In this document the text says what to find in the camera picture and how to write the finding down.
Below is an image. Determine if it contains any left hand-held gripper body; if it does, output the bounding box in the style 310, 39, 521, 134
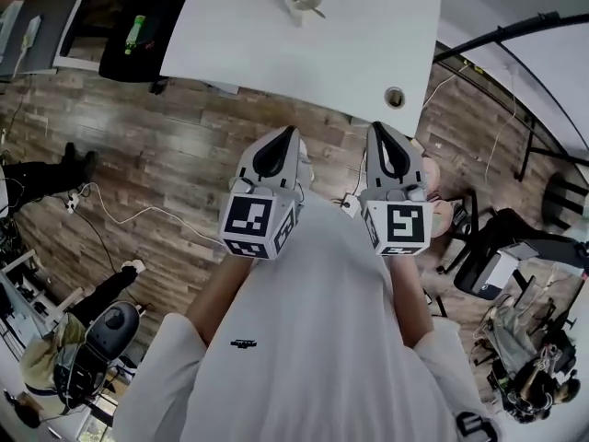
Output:
219, 176, 307, 261

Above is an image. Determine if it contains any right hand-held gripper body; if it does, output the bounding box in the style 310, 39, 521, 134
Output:
358, 181, 434, 257

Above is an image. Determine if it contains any white cup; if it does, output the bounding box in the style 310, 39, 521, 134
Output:
283, 0, 324, 29

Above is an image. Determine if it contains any small metal spoon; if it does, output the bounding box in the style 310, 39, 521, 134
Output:
292, 0, 328, 20

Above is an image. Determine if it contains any person's right forearm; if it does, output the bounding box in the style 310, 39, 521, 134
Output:
389, 251, 437, 354

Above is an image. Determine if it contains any person's left forearm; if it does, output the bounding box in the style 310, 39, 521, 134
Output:
186, 249, 259, 345

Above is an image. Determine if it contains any person's light shoe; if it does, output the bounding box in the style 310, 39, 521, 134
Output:
298, 136, 318, 193
421, 153, 456, 239

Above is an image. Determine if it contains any white box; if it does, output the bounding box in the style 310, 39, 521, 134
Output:
478, 243, 526, 295

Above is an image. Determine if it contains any black metal table leg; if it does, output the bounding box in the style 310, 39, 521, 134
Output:
517, 120, 574, 184

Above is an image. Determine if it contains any black office chair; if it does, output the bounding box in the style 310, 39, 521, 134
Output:
98, 0, 188, 85
453, 207, 589, 301

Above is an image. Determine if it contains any person's white shirt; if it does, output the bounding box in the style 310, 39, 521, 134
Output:
112, 191, 505, 442

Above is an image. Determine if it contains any black curved pole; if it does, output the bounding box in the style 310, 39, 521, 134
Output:
433, 10, 589, 64

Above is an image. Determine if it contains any green plastic bottle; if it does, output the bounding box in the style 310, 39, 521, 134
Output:
123, 14, 147, 56

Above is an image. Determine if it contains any white shelf unit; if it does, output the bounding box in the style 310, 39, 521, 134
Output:
0, 245, 64, 363

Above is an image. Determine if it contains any white power strip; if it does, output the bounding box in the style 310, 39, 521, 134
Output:
18, 14, 43, 62

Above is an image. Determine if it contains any round table cable grommet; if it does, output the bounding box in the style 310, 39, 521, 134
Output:
384, 86, 407, 109

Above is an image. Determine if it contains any thin white cable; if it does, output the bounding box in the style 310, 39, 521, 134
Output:
484, 106, 520, 184

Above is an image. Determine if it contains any long white floor cable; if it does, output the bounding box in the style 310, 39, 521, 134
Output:
68, 180, 227, 250

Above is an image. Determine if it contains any black strap buckle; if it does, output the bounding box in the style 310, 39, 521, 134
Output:
454, 411, 494, 442

